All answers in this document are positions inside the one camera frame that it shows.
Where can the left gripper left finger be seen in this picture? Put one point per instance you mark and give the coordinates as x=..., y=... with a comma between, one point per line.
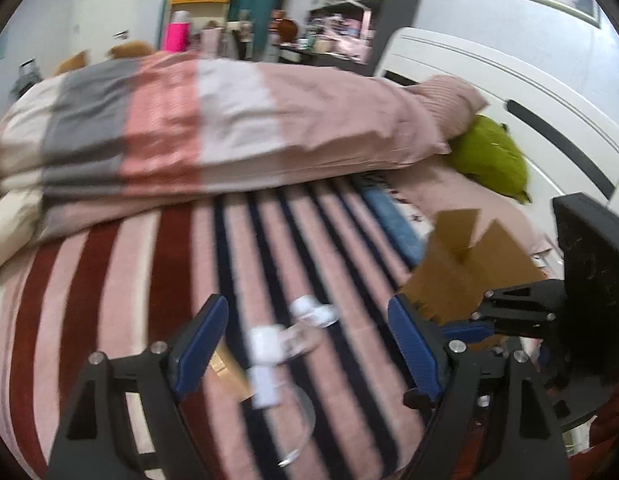
x=123, y=416

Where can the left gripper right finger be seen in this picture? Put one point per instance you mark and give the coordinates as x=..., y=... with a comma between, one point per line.
x=522, y=438

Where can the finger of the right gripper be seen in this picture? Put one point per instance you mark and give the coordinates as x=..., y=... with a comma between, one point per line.
x=469, y=332

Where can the gold rectangular lighter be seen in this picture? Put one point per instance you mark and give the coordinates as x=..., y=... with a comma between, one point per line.
x=230, y=373

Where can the purple power bank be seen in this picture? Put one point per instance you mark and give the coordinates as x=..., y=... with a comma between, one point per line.
x=299, y=339

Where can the brown cardboard box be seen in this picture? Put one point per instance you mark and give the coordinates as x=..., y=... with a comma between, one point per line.
x=454, y=274

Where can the striped plush blanket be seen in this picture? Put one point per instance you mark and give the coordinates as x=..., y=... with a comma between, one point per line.
x=121, y=285

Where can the green plush toy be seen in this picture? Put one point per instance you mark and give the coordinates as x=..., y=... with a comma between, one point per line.
x=486, y=154

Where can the white bed headboard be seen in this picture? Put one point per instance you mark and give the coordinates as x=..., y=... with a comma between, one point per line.
x=569, y=145

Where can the white earbuds case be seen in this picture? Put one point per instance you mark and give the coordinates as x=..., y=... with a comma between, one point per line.
x=265, y=345

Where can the pink pillow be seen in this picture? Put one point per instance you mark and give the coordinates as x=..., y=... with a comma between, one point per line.
x=452, y=102

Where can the cream blanket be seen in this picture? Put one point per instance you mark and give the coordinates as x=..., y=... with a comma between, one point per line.
x=20, y=212

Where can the pink grey patchwork duvet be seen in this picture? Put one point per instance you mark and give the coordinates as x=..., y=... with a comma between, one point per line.
x=173, y=124

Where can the cluttered storage shelf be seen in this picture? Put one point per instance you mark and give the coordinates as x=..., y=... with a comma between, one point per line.
x=342, y=28

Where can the pink water bottle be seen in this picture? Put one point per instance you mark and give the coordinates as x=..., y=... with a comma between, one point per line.
x=177, y=32

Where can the white usb adapter with cable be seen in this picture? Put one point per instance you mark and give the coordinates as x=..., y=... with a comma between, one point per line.
x=268, y=392

